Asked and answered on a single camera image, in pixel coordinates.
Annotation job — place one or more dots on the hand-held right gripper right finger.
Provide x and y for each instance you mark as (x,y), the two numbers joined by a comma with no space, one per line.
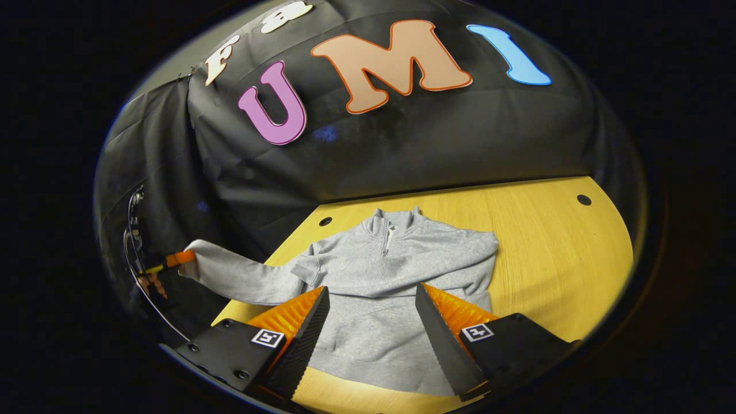
(445,351)

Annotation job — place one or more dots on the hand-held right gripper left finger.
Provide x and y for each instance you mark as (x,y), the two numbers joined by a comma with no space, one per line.
(307,345)

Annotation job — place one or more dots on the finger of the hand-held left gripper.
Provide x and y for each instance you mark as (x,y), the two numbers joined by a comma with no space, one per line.
(181,257)

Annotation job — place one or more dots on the grey zip-neck sweatshirt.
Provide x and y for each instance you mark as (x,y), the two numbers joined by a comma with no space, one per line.
(374,270)

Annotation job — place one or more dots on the black backdrop cloth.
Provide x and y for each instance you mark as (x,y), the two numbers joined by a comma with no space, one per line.
(431,144)

